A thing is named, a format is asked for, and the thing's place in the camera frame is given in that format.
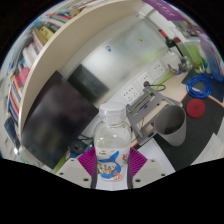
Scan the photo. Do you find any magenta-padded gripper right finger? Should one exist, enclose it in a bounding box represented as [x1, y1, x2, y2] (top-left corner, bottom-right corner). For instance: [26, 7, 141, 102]
[126, 147, 168, 189]

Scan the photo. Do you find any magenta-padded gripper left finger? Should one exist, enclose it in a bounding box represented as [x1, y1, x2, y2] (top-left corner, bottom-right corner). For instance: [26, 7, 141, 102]
[54, 147, 99, 190]

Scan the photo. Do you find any clear white-capped drink bottle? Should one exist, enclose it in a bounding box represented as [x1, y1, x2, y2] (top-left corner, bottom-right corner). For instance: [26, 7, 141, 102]
[93, 101, 133, 183]

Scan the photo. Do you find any large white paper sheet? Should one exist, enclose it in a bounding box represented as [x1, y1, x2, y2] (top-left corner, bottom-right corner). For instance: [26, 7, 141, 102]
[136, 138, 176, 174]

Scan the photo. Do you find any grey metal laptop stand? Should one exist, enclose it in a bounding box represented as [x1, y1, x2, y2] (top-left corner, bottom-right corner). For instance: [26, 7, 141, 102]
[125, 84, 184, 147]

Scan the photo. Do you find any grey cup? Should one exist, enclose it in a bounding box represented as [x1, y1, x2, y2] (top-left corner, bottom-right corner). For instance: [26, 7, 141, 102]
[153, 104, 188, 147]

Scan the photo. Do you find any black computer monitor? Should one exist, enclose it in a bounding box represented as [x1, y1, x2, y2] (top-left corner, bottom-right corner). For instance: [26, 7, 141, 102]
[20, 69, 100, 170]

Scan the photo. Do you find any black desk mat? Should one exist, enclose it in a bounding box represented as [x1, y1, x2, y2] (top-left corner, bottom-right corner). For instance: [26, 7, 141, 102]
[131, 66, 224, 173]

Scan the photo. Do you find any small white paper sheet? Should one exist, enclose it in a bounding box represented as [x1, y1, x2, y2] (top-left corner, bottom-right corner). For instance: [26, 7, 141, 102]
[191, 143, 224, 166]

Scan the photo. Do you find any dark wine bottle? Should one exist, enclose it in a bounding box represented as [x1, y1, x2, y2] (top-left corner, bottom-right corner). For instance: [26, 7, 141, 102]
[159, 29, 184, 59]

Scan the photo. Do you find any white wall socket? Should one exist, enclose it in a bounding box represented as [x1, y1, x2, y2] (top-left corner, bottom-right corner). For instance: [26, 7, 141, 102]
[137, 71, 153, 88]
[121, 84, 139, 103]
[149, 60, 166, 78]

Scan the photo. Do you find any black plugged power cable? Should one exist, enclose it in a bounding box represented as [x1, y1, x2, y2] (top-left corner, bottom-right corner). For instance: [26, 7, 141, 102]
[143, 81, 167, 93]

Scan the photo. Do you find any blue coiled cable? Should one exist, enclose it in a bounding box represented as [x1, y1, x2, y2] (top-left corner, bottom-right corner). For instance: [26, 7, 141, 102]
[185, 73, 213, 99]

